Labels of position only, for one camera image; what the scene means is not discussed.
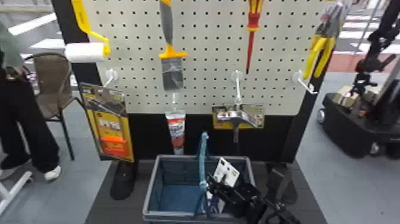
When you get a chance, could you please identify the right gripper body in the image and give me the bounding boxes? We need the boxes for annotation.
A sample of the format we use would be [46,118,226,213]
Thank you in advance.
[223,182,263,219]

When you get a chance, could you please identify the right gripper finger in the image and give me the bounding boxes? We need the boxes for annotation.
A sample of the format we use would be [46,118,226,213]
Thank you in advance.
[206,175,229,201]

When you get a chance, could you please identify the white carded tool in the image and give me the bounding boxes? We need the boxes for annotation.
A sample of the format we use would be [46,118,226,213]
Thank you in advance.
[213,157,240,188]

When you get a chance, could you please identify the blue basket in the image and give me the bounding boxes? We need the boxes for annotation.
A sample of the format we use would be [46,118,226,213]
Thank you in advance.
[142,131,256,224]

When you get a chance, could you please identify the red white tube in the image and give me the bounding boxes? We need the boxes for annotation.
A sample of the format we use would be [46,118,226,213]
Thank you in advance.
[164,110,187,156]

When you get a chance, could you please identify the carded hammer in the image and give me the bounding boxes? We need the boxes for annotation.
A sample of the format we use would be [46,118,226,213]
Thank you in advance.
[211,104,266,145]

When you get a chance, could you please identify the yellow carded hand tool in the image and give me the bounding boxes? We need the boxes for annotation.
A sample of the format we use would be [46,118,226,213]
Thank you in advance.
[78,82,135,163]

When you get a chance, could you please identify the grey yellow paint brush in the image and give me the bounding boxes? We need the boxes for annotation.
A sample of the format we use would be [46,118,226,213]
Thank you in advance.
[158,0,189,92]

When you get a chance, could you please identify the white pegboard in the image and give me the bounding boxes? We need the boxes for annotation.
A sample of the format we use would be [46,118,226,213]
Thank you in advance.
[51,0,334,205]

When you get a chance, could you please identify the red yellow screwdriver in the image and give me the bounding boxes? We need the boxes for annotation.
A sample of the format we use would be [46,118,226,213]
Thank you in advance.
[245,0,265,75]

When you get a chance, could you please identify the yellow pliers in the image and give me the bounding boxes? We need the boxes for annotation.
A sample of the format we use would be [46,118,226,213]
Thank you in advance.
[302,0,352,80]

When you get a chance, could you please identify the yellow paint roller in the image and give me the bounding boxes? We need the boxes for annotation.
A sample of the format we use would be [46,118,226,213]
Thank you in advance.
[64,0,112,64]

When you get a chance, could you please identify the brown chair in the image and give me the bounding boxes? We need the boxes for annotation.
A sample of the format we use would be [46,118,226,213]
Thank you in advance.
[23,52,86,161]

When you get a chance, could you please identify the person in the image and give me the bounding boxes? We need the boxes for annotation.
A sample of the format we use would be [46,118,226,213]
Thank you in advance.
[0,21,63,182]

